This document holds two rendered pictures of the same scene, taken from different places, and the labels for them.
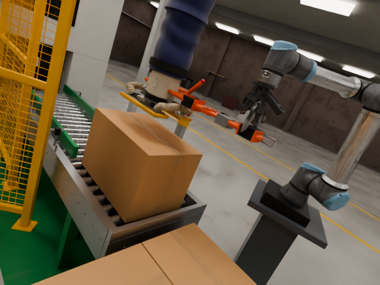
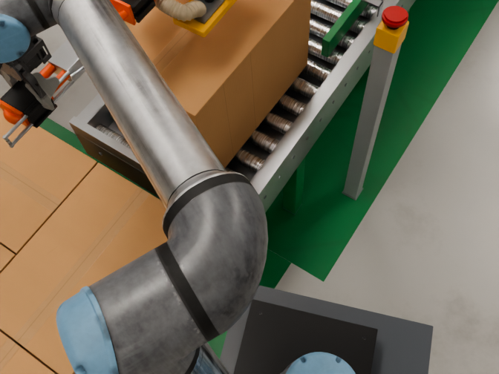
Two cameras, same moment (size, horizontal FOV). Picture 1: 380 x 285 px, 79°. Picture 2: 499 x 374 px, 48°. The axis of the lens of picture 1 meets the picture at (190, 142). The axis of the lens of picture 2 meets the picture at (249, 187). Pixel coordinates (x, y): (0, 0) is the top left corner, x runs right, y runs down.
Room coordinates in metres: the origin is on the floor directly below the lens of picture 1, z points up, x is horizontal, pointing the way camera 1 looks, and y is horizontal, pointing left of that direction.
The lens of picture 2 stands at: (1.44, -0.98, 2.19)
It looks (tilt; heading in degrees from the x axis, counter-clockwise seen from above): 62 degrees down; 91
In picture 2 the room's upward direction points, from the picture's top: 6 degrees counter-clockwise
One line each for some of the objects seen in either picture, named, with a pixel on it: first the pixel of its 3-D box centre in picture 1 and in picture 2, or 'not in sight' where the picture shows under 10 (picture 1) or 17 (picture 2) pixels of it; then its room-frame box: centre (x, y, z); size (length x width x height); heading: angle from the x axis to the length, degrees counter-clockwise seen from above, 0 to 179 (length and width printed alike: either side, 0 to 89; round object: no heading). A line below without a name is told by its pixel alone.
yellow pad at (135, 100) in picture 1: (143, 102); not in sight; (1.25, 0.32, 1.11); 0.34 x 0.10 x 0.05; 53
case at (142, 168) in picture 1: (138, 158); (209, 60); (1.33, 0.26, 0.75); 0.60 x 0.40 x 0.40; 51
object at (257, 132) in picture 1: (249, 132); (25, 100); (0.97, -0.22, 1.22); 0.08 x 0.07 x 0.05; 53
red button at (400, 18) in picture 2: not in sight; (394, 18); (1.86, 0.11, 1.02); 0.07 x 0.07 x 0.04
